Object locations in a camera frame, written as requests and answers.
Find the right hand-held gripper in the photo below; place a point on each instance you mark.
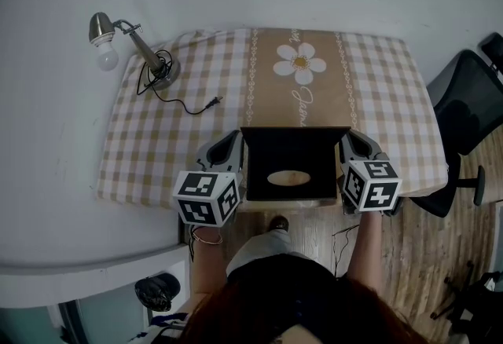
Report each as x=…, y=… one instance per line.
x=371, y=187

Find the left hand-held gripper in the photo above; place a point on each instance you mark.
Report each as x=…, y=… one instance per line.
x=204, y=197

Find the black box with oval opening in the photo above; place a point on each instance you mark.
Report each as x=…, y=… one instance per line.
x=292, y=152

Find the person's right forearm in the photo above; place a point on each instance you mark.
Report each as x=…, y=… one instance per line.
x=363, y=248

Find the person's left forearm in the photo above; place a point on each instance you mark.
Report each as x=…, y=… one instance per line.
x=208, y=260

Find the checked tablecloth with daisy print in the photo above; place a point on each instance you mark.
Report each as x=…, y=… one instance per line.
x=165, y=146

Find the person's dark shoe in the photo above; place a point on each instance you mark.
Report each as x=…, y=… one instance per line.
x=279, y=222

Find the person's grey trouser leg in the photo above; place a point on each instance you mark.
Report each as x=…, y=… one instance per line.
x=261, y=250

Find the brass desk lamp with bulb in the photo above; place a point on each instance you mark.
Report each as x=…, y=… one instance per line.
x=151, y=59

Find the black mesh office chair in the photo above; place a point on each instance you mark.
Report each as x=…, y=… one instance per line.
x=465, y=107

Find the person's black top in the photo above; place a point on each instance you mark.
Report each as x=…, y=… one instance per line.
x=283, y=275

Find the black plastic bag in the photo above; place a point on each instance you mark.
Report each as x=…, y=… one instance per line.
x=157, y=291

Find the white ledge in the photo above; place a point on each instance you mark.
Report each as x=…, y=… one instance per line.
x=90, y=268

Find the black chair base with wheels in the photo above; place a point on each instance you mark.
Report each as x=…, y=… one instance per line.
x=471, y=299

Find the striped white cloth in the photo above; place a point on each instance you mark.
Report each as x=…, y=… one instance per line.
x=161, y=330

